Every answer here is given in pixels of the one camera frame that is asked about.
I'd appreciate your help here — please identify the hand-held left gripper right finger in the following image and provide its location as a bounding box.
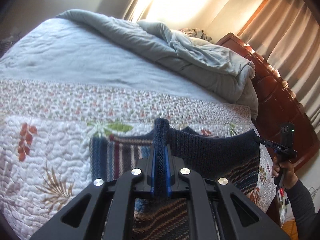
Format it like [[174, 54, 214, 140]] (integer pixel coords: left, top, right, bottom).
[[164, 145, 291, 240]]

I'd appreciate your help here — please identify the person's right forearm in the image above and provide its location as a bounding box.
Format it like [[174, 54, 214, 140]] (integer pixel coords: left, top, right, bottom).
[[283, 179, 318, 240]]

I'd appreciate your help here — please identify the beige wall curtain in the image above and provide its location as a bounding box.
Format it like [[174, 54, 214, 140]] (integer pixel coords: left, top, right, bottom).
[[237, 0, 320, 132]]

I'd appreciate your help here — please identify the floral quilted bedspread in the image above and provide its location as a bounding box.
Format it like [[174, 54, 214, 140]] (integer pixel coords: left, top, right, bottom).
[[0, 17, 274, 240]]

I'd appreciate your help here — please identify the patterned pillow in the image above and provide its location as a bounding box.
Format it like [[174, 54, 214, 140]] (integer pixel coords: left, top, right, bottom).
[[179, 27, 213, 43]]

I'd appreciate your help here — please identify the grey duvet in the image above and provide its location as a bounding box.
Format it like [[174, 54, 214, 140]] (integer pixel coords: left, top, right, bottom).
[[55, 9, 259, 119]]

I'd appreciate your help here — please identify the beige window curtain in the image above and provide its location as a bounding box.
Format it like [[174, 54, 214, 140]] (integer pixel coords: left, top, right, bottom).
[[122, 0, 157, 23]]

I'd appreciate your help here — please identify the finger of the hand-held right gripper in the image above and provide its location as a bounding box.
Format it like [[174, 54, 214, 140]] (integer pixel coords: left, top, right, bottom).
[[252, 135, 276, 149]]

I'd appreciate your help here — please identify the blue striped knit sweater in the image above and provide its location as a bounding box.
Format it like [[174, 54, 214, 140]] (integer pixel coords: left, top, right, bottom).
[[89, 118, 262, 240]]

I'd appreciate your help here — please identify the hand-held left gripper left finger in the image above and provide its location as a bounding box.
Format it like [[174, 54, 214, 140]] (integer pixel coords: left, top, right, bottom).
[[29, 144, 160, 240]]

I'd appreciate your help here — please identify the person's right hand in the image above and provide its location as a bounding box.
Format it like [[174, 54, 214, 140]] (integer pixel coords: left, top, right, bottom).
[[271, 154, 296, 190]]

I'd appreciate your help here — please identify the wooden headboard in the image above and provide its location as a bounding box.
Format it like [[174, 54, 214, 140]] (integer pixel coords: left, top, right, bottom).
[[215, 32, 320, 165]]

